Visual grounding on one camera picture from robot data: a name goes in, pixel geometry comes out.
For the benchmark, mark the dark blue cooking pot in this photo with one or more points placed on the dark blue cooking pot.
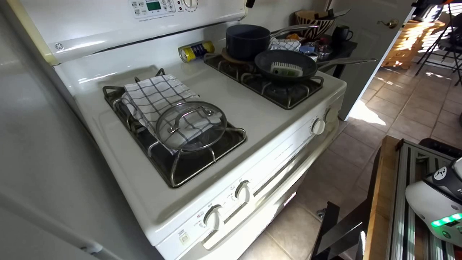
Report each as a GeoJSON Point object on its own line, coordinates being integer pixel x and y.
{"type": "Point", "coordinates": [247, 44]}

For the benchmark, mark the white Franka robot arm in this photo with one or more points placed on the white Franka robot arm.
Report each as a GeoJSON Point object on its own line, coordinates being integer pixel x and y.
{"type": "Point", "coordinates": [433, 203]}

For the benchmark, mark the glass pot lid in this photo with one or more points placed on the glass pot lid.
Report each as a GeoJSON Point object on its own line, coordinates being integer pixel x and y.
{"type": "Point", "coordinates": [192, 139]}

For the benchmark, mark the white gas stove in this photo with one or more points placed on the white gas stove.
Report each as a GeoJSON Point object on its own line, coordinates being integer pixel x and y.
{"type": "Point", "coordinates": [269, 120]}

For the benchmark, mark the white stove knob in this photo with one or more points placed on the white stove knob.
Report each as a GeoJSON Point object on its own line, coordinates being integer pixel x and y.
{"type": "Point", "coordinates": [212, 216]}
{"type": "Point", "coordinates": [329, 115]}
{"type": "Point", "coordinates": [241, 191]}
{"type": "Point", "coordinates": [318, 126]}

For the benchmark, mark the black burner grate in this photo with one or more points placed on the black burner grate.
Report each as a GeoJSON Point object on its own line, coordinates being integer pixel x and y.
{"type": "Point", "coordinates": [289, 96]}

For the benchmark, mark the checkered dish towel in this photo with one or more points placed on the checkered dish towel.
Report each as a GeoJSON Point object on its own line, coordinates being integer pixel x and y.
{"type": "Point", "coordinates": [153, 94]}

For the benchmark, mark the yellow blue spray can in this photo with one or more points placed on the yellow blue spray can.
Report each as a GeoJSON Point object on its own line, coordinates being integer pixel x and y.
{"type": "Point", "coordinates": [196, 51]}

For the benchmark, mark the black frying pan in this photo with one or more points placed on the black frying pan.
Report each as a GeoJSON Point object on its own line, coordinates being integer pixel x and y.
{"type": "Point", "coordinates": [308, 66]}

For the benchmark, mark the white blue kitchen cloth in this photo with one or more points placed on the white blue kitchen cloth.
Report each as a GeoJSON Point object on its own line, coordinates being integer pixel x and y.
{"type": "Point", "coordinates": [283, 44]}

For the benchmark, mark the colourful snack package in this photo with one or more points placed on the colourful snack package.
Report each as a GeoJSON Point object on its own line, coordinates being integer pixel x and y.
{"type": "Point", "coordinates": [315, 48]}

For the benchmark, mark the zebra pattern bowl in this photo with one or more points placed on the zebra pattern bowl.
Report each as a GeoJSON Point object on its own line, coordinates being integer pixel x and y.
{"type": "Point", "coordinates": [312, 27]}

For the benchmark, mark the black metal stand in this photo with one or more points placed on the black metal stand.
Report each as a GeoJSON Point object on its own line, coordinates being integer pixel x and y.
{"type": "Point", "coordinates": [329, 226]}

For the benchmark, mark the dark side table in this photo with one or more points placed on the dark side table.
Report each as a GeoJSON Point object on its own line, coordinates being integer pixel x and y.
{"type": "Point", "coordinates": [344, 51]}

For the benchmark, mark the black mug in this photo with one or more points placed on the black mug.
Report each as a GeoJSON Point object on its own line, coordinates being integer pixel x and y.
{"type": "Point", "coordinates": [341, 35]}

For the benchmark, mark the grey door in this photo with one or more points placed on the grey door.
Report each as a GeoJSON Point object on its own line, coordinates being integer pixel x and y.
{"type": "Point", "coordinates": [365, 73]}

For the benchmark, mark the wooden cart board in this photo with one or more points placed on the wooden cart board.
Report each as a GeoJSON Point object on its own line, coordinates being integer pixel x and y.
{"type": "Point", "coordinates": [383, 203]}

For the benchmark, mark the brass door knob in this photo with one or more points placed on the brass door knob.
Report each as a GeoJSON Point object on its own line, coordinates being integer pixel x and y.
{"type": "Point", "coordinates": [390, 24]}

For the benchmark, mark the white refrigerator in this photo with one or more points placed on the white refrigerator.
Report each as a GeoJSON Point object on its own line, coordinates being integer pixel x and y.
{"type": "Point", "coordinates": [38, 145]}

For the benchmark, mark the black chair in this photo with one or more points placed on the black chair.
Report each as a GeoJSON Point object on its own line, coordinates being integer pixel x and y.
{"type": "Point", "coordinates": [455, 45]}

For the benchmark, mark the aluminium rail frame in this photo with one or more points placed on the aluminium rail frame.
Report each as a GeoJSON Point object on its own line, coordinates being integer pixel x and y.
{"type": "Point", "coordinates": [409, 232]}

